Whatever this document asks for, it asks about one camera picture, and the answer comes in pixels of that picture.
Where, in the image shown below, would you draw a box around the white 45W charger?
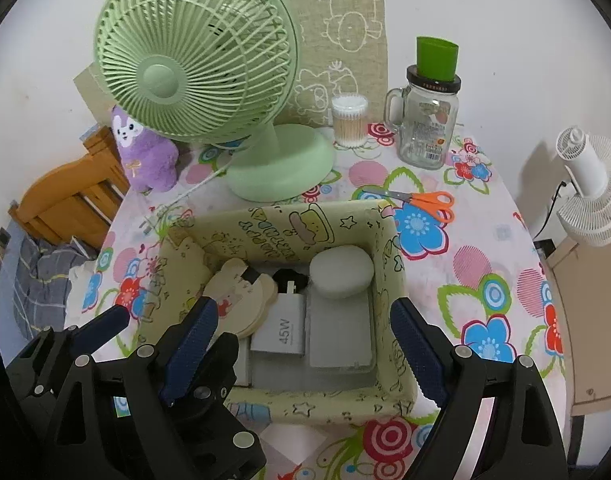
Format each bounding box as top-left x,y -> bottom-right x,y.
250,294 -> 306,356

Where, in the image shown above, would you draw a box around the white oval case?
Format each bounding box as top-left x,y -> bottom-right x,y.
309,245 -> 375,299

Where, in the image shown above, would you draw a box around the white cube charger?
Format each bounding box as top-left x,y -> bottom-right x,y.
234,337 -> 251,388

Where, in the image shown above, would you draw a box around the black round adapter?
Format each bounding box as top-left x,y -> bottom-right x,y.
273,268 -> 309,294

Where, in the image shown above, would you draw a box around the clear box of floss picks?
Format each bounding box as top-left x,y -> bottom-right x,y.
250,287 -> 376,392

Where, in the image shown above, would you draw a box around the grey plaid blanket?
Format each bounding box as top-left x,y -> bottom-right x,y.
0,222 -> 97,356

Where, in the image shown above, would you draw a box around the cartoon print fabric storage box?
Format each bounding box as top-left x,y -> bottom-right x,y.
135,200 -> 417,425

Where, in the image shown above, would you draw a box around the wooden chair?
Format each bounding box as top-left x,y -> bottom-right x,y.
8,126 -> 129,249

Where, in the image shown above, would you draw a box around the beige cabinet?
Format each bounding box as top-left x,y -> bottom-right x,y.
547,238 -> 611,415

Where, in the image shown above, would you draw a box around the floral tablecloth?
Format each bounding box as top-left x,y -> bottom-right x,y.
65,123 -> 567,479

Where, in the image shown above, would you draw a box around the purple plush bunny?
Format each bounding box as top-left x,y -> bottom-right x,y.
110,105 -> 179,193

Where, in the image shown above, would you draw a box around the white clip fan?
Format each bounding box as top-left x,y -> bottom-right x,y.
556,126 -> 611,247

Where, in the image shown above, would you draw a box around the cotton swab container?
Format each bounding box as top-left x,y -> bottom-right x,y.
331,93 -> 369,148

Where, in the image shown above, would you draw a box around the green desk fan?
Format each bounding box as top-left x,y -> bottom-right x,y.
94,0 -> 336,203

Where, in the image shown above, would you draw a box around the glass mason jar mug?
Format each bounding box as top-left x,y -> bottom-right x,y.
383,65 -> 462,170

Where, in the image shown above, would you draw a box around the green plastic cup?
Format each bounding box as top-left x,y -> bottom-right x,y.
416,36 -> 458,82

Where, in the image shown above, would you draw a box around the beige cartoon placemat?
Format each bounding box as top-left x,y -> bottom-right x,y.
72,0 -> 391,134

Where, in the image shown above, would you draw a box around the white fan power cord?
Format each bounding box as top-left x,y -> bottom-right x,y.
140,159 -> 238,236

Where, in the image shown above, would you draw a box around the orange handled scissors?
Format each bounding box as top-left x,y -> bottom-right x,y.
367,186 -> 455,224

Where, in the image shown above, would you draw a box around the black power cable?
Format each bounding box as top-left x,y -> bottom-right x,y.
532,179 -> 569,244

